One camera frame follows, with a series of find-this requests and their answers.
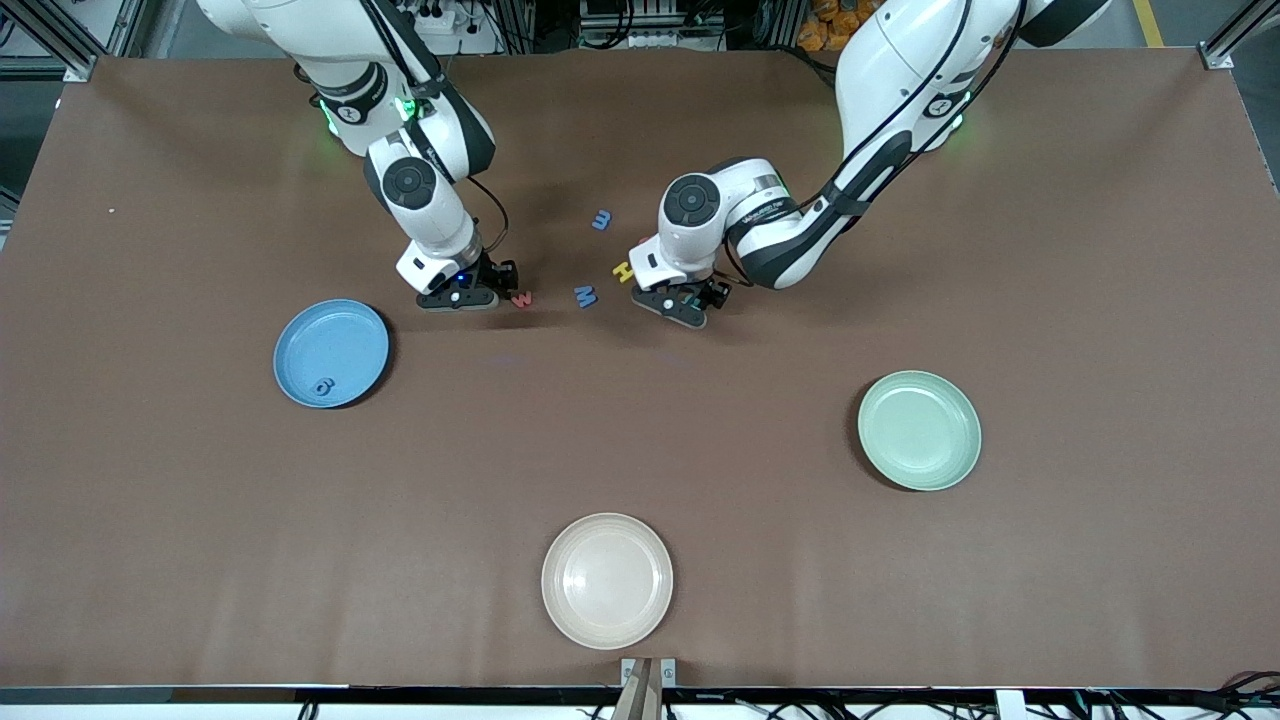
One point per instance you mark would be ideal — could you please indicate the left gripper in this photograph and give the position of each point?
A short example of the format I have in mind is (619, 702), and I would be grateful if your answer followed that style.
(714, 291)

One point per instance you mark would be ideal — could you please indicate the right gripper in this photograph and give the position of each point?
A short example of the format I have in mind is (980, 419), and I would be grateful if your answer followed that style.
(497, 274)

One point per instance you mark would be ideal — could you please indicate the red foam letter w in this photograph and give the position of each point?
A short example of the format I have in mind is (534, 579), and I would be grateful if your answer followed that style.
(522, 299)

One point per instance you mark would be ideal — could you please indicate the yellow foam letter H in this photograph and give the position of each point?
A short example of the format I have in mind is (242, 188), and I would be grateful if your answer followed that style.
(622, 270)

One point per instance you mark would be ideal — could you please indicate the small blue foam letter m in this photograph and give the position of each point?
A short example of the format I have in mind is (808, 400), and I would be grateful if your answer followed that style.
(601, 220)

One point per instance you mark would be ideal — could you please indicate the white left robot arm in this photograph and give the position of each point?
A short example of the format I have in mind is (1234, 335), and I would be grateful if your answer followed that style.
(900, 70)

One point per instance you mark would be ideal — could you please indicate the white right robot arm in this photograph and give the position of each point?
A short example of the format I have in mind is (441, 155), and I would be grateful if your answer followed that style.
(290, 35)

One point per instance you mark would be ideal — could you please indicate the large blue foam letter M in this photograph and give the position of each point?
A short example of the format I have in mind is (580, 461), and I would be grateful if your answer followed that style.
(585, 297)

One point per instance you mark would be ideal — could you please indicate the blue round plate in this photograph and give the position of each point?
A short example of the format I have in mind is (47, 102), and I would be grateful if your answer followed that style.
(320, 340)

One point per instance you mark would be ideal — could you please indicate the dark blue foam letter a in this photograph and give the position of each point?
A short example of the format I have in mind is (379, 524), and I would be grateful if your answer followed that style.
(322, 386)

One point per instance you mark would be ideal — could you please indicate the green round plate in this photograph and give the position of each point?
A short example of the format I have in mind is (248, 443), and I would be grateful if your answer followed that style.
(920, 430)

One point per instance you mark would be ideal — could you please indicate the orange objects pile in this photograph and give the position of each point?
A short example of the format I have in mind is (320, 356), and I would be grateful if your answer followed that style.
(815, 35)

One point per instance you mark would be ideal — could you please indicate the black equipment rack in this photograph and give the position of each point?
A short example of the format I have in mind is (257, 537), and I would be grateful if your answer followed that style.
(650, 20)

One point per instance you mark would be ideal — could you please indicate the beige round plate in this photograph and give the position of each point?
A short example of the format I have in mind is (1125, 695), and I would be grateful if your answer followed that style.
(607, 580)

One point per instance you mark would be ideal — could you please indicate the brown table cover mat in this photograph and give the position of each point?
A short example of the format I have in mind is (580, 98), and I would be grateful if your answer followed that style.
(200, 550)

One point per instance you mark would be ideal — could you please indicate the small metal edge bracket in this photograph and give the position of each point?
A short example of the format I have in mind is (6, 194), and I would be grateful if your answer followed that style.
(668, 672)

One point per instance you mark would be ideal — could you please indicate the aluminium frame post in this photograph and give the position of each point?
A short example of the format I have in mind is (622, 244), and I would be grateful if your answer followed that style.
(55, 35)
(1240, 30)

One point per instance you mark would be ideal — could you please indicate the white table edge rail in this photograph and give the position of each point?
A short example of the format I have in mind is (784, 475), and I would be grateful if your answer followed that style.
(100, 714)

